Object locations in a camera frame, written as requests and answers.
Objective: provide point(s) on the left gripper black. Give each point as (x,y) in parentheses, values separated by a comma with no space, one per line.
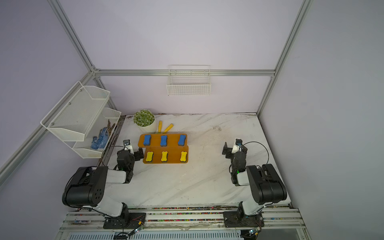
(136,154)

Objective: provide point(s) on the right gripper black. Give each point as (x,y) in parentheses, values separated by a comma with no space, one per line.
(228,150)

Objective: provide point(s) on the yellow eraser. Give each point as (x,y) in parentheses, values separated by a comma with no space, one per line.
(184,157)
(149,157)
(164,157)

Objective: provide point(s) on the blue eraser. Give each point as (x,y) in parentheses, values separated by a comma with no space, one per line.
(182,140)
(164,141)
(147,140)

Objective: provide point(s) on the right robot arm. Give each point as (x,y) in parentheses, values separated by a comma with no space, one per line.
(266,187)

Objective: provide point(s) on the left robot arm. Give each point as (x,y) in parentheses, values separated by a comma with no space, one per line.
(86,190)

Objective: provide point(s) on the orange wooden two-tier shelf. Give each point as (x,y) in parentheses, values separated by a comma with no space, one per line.
(174,151)

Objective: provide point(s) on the green succulent in white pot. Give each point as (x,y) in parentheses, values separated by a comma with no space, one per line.
(146,121)

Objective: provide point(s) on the blue crumpled item in bin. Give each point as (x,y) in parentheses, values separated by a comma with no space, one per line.
(100,141)

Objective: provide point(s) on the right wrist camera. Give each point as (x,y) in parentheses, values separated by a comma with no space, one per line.
(237,146)

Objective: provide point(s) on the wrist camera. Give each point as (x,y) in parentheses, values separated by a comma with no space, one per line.
(237,146)
(127,146)

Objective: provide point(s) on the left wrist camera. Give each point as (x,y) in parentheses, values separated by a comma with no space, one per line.
(127,146)

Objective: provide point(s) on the yellow handled garden tool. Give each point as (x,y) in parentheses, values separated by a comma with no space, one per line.
(160,128)

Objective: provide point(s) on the white mesh lower wall bin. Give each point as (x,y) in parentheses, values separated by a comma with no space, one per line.
(107,118)

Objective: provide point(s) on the white mesh wall bin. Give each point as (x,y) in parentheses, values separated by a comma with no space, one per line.
(107,118)
(73,117)

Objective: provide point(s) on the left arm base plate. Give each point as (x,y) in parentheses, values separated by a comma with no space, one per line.
(130,221)

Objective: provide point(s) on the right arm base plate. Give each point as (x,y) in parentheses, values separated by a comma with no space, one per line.
(234,219)

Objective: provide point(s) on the white mesh upper wall bin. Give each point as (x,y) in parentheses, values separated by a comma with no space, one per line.
(73,117)

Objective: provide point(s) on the white wire wall basket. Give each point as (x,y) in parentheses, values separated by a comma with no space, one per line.
(189,80)

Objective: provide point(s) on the aluminium rail base frame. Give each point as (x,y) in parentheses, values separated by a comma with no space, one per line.
(187,223)

